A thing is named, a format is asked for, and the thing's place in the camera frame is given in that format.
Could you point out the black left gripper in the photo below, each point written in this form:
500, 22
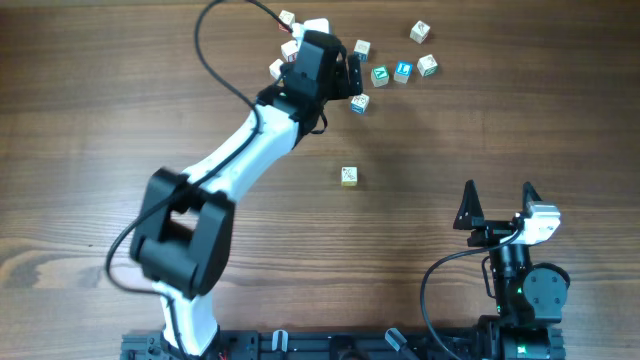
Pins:
345, 79

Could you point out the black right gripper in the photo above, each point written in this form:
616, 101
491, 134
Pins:
471, 217

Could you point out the yellow edged wooden block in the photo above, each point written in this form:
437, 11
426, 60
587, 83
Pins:
349, 176

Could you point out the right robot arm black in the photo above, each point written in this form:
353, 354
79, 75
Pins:
529, 297

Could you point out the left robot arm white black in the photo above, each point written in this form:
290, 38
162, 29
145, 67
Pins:
183, 240

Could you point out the blue X B wooden block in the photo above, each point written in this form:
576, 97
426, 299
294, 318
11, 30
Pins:
359, 103

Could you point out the green V wooden block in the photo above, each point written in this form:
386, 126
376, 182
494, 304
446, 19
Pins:
380, 76

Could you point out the blue H wooden block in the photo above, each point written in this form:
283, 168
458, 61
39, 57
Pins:
362, 50

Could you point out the blue L wooden block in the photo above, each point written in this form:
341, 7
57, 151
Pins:
402, 72

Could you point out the red I wooden block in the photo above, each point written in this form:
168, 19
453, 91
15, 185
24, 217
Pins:
290, 51

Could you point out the green Z wooden block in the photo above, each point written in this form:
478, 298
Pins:
427, 65

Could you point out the yellow O wooden block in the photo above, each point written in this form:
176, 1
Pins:
275, 68

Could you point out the red 6 wooden block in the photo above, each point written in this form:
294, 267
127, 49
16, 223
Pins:
419, 32

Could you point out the red top left wooden block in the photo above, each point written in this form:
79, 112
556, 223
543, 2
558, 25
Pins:
287, 19

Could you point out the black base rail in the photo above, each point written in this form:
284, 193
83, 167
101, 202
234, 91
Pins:
464, 343

